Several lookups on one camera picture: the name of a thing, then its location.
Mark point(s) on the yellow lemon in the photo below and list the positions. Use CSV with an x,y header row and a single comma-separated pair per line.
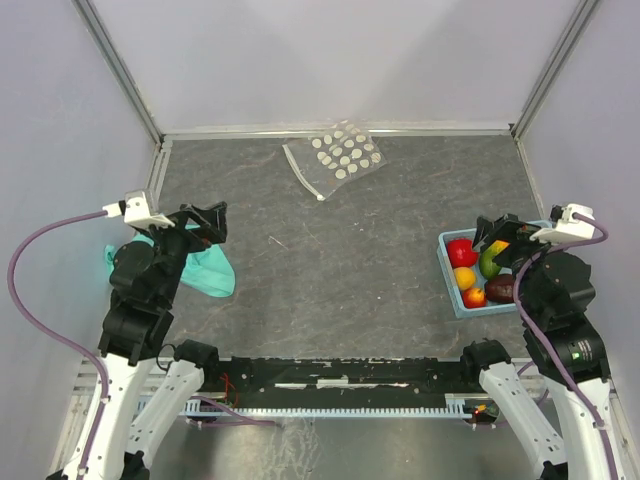
x,y
465,278

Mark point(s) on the blue plastic basket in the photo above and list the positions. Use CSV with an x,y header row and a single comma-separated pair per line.
x,y
455,295

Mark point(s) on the teal cloth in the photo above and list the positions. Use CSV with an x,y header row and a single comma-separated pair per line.
x,y
210,270

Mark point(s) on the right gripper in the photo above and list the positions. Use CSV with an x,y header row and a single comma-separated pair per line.
x,y
507,227

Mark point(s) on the clear dotted zip bag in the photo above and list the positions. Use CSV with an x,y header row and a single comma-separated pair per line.
x,y
325,161

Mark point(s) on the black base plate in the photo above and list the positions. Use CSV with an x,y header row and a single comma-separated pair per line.
x,y
339,383

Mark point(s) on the green mango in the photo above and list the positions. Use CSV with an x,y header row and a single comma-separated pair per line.
x,y
487,266

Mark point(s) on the blue cable duct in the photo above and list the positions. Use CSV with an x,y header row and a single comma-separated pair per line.
x,y
453,409

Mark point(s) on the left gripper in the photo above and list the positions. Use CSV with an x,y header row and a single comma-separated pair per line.
x,y
215,216

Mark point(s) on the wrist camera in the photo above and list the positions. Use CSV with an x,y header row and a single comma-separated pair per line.
x,y
138,209
566,228

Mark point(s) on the red yellow peach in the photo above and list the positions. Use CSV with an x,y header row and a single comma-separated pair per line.
x,y
474,298

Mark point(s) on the dark purple fruit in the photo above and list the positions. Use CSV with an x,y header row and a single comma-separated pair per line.
x,y
500,289

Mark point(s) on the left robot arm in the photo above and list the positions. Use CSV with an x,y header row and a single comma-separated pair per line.
x,y
120,439

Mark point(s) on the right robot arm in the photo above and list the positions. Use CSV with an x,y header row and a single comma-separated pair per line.
x,y
552,290

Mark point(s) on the red apple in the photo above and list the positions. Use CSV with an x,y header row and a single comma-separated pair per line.
x,y
460,253

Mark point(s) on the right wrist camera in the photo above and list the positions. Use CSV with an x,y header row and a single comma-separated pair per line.
x,y
566,228

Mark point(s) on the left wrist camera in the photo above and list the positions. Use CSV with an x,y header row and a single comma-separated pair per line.
x,y
138,209

